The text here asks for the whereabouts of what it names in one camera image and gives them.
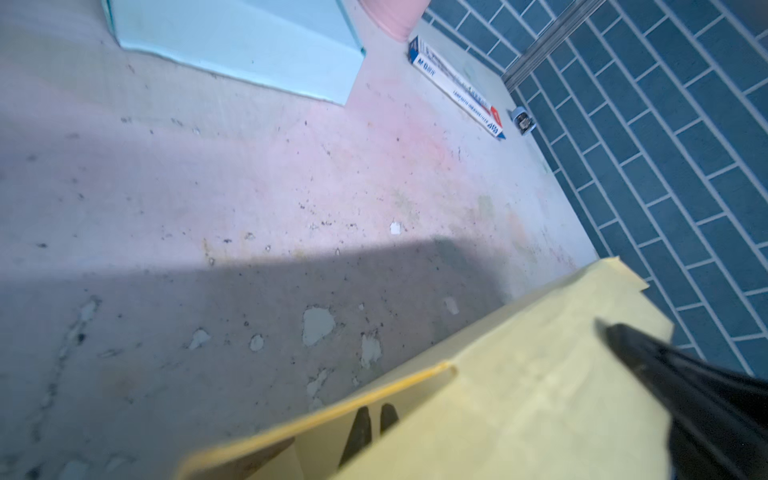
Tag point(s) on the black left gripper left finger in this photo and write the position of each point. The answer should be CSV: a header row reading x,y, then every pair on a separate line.
x,y
359,437

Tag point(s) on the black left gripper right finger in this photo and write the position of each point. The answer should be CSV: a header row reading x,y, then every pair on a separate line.
x,y
388,417

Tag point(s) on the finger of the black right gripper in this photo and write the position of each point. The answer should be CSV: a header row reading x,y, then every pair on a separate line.
x,y
719,417

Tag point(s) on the yellow paper box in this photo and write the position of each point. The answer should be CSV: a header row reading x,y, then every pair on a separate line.
x,y
531,391

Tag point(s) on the light blue paper box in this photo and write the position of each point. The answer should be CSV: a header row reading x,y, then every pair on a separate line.
x,y
308,48

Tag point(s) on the white blue pencil box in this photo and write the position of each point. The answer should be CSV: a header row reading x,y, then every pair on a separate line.
x,y
439,71

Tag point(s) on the pink metal pencil bucket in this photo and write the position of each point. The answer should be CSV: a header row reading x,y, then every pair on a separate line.
x,y
397,18

